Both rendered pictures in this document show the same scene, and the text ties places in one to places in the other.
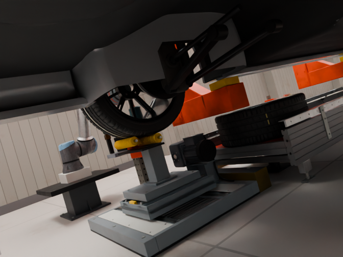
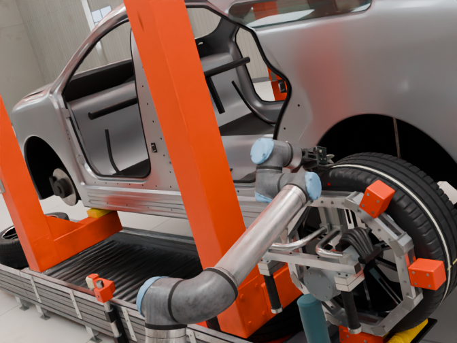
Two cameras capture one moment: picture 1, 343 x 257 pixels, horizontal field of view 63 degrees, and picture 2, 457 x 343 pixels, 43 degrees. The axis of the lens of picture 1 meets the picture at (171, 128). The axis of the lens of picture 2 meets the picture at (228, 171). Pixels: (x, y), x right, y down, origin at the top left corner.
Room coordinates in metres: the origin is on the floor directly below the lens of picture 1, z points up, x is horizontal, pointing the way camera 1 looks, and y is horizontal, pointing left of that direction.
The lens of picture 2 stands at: (2.41, 2.16, 1.81)
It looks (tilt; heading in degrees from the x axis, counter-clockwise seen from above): 15 degrees down; 264
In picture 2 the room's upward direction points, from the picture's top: 15 degrees counter-clockwise
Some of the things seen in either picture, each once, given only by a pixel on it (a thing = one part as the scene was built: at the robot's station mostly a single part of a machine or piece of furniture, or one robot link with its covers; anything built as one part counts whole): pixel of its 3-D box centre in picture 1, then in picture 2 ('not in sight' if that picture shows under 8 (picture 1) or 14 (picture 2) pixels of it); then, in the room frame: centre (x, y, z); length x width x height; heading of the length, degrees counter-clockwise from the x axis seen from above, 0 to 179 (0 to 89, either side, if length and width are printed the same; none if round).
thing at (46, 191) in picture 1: (80, 195); not in sight; (2.57, 0.98, 0.15); 0.60 x 0.60 x 0.30; 37
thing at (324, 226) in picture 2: not in sight; (293, 229); (2.03, 0.24, 1.03); 0.19 x 0.18 x 0.11; 34
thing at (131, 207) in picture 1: (168, 194); not in sight; (1.74, 0.14, 0.13); 0.50 x 0.36 x 0.10; 124
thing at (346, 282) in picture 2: not in sight; (349, 277); (1.94, 0.51, 0.93); 0.09 x 0.05 x 0.05; 34
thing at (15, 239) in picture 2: not in sight; (35, 238); (3.65, -2.92, 0.39); 0.66 x 0.66 x 0.24
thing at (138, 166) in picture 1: (145, 173); not in sight; (2.32, 0.31, 0.21); 0.10 x 0.10 x 0.42; 34
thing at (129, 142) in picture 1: (125, 143); (405, 334); (1.72, 0.29, 0.51); 0.29 x 0.06 x 0.06; 34
